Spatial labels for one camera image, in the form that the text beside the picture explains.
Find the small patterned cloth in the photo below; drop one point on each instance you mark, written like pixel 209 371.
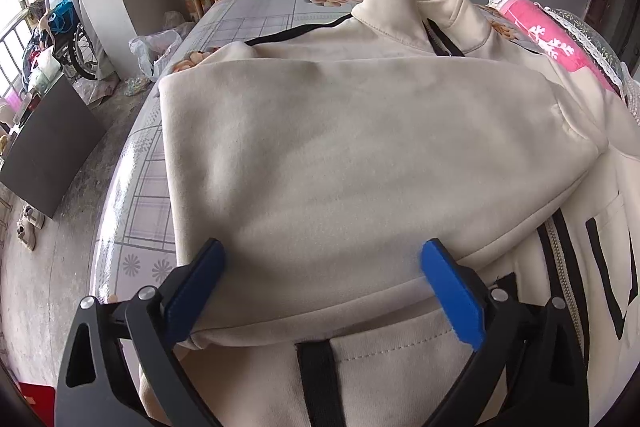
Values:
pixel 136 87

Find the cream zip jacket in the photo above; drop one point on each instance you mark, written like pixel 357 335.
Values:
pixel 350 147

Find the grey cabinet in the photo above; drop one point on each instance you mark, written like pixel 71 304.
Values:
pixel 45 147

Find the wheelchair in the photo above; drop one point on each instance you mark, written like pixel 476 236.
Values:
pixel 82 52

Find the red box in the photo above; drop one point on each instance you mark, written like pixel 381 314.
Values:
pixel 37 407

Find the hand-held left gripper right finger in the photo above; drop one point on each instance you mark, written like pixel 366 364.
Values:
pixel 452 292

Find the grey lace-trimmed pillow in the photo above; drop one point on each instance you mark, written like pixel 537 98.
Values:
pixel 585 32

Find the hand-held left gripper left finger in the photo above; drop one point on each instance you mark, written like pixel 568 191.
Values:
pixel 195 292

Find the floral plaid tablecloth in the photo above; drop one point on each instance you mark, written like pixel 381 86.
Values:
pixel 145 187

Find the pink floral blanket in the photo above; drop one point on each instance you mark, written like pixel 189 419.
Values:
pixel 545 32

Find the white plastic bag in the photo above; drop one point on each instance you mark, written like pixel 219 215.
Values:
pixel 150 47

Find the blue bag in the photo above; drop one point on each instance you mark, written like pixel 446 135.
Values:
pixel 62 14

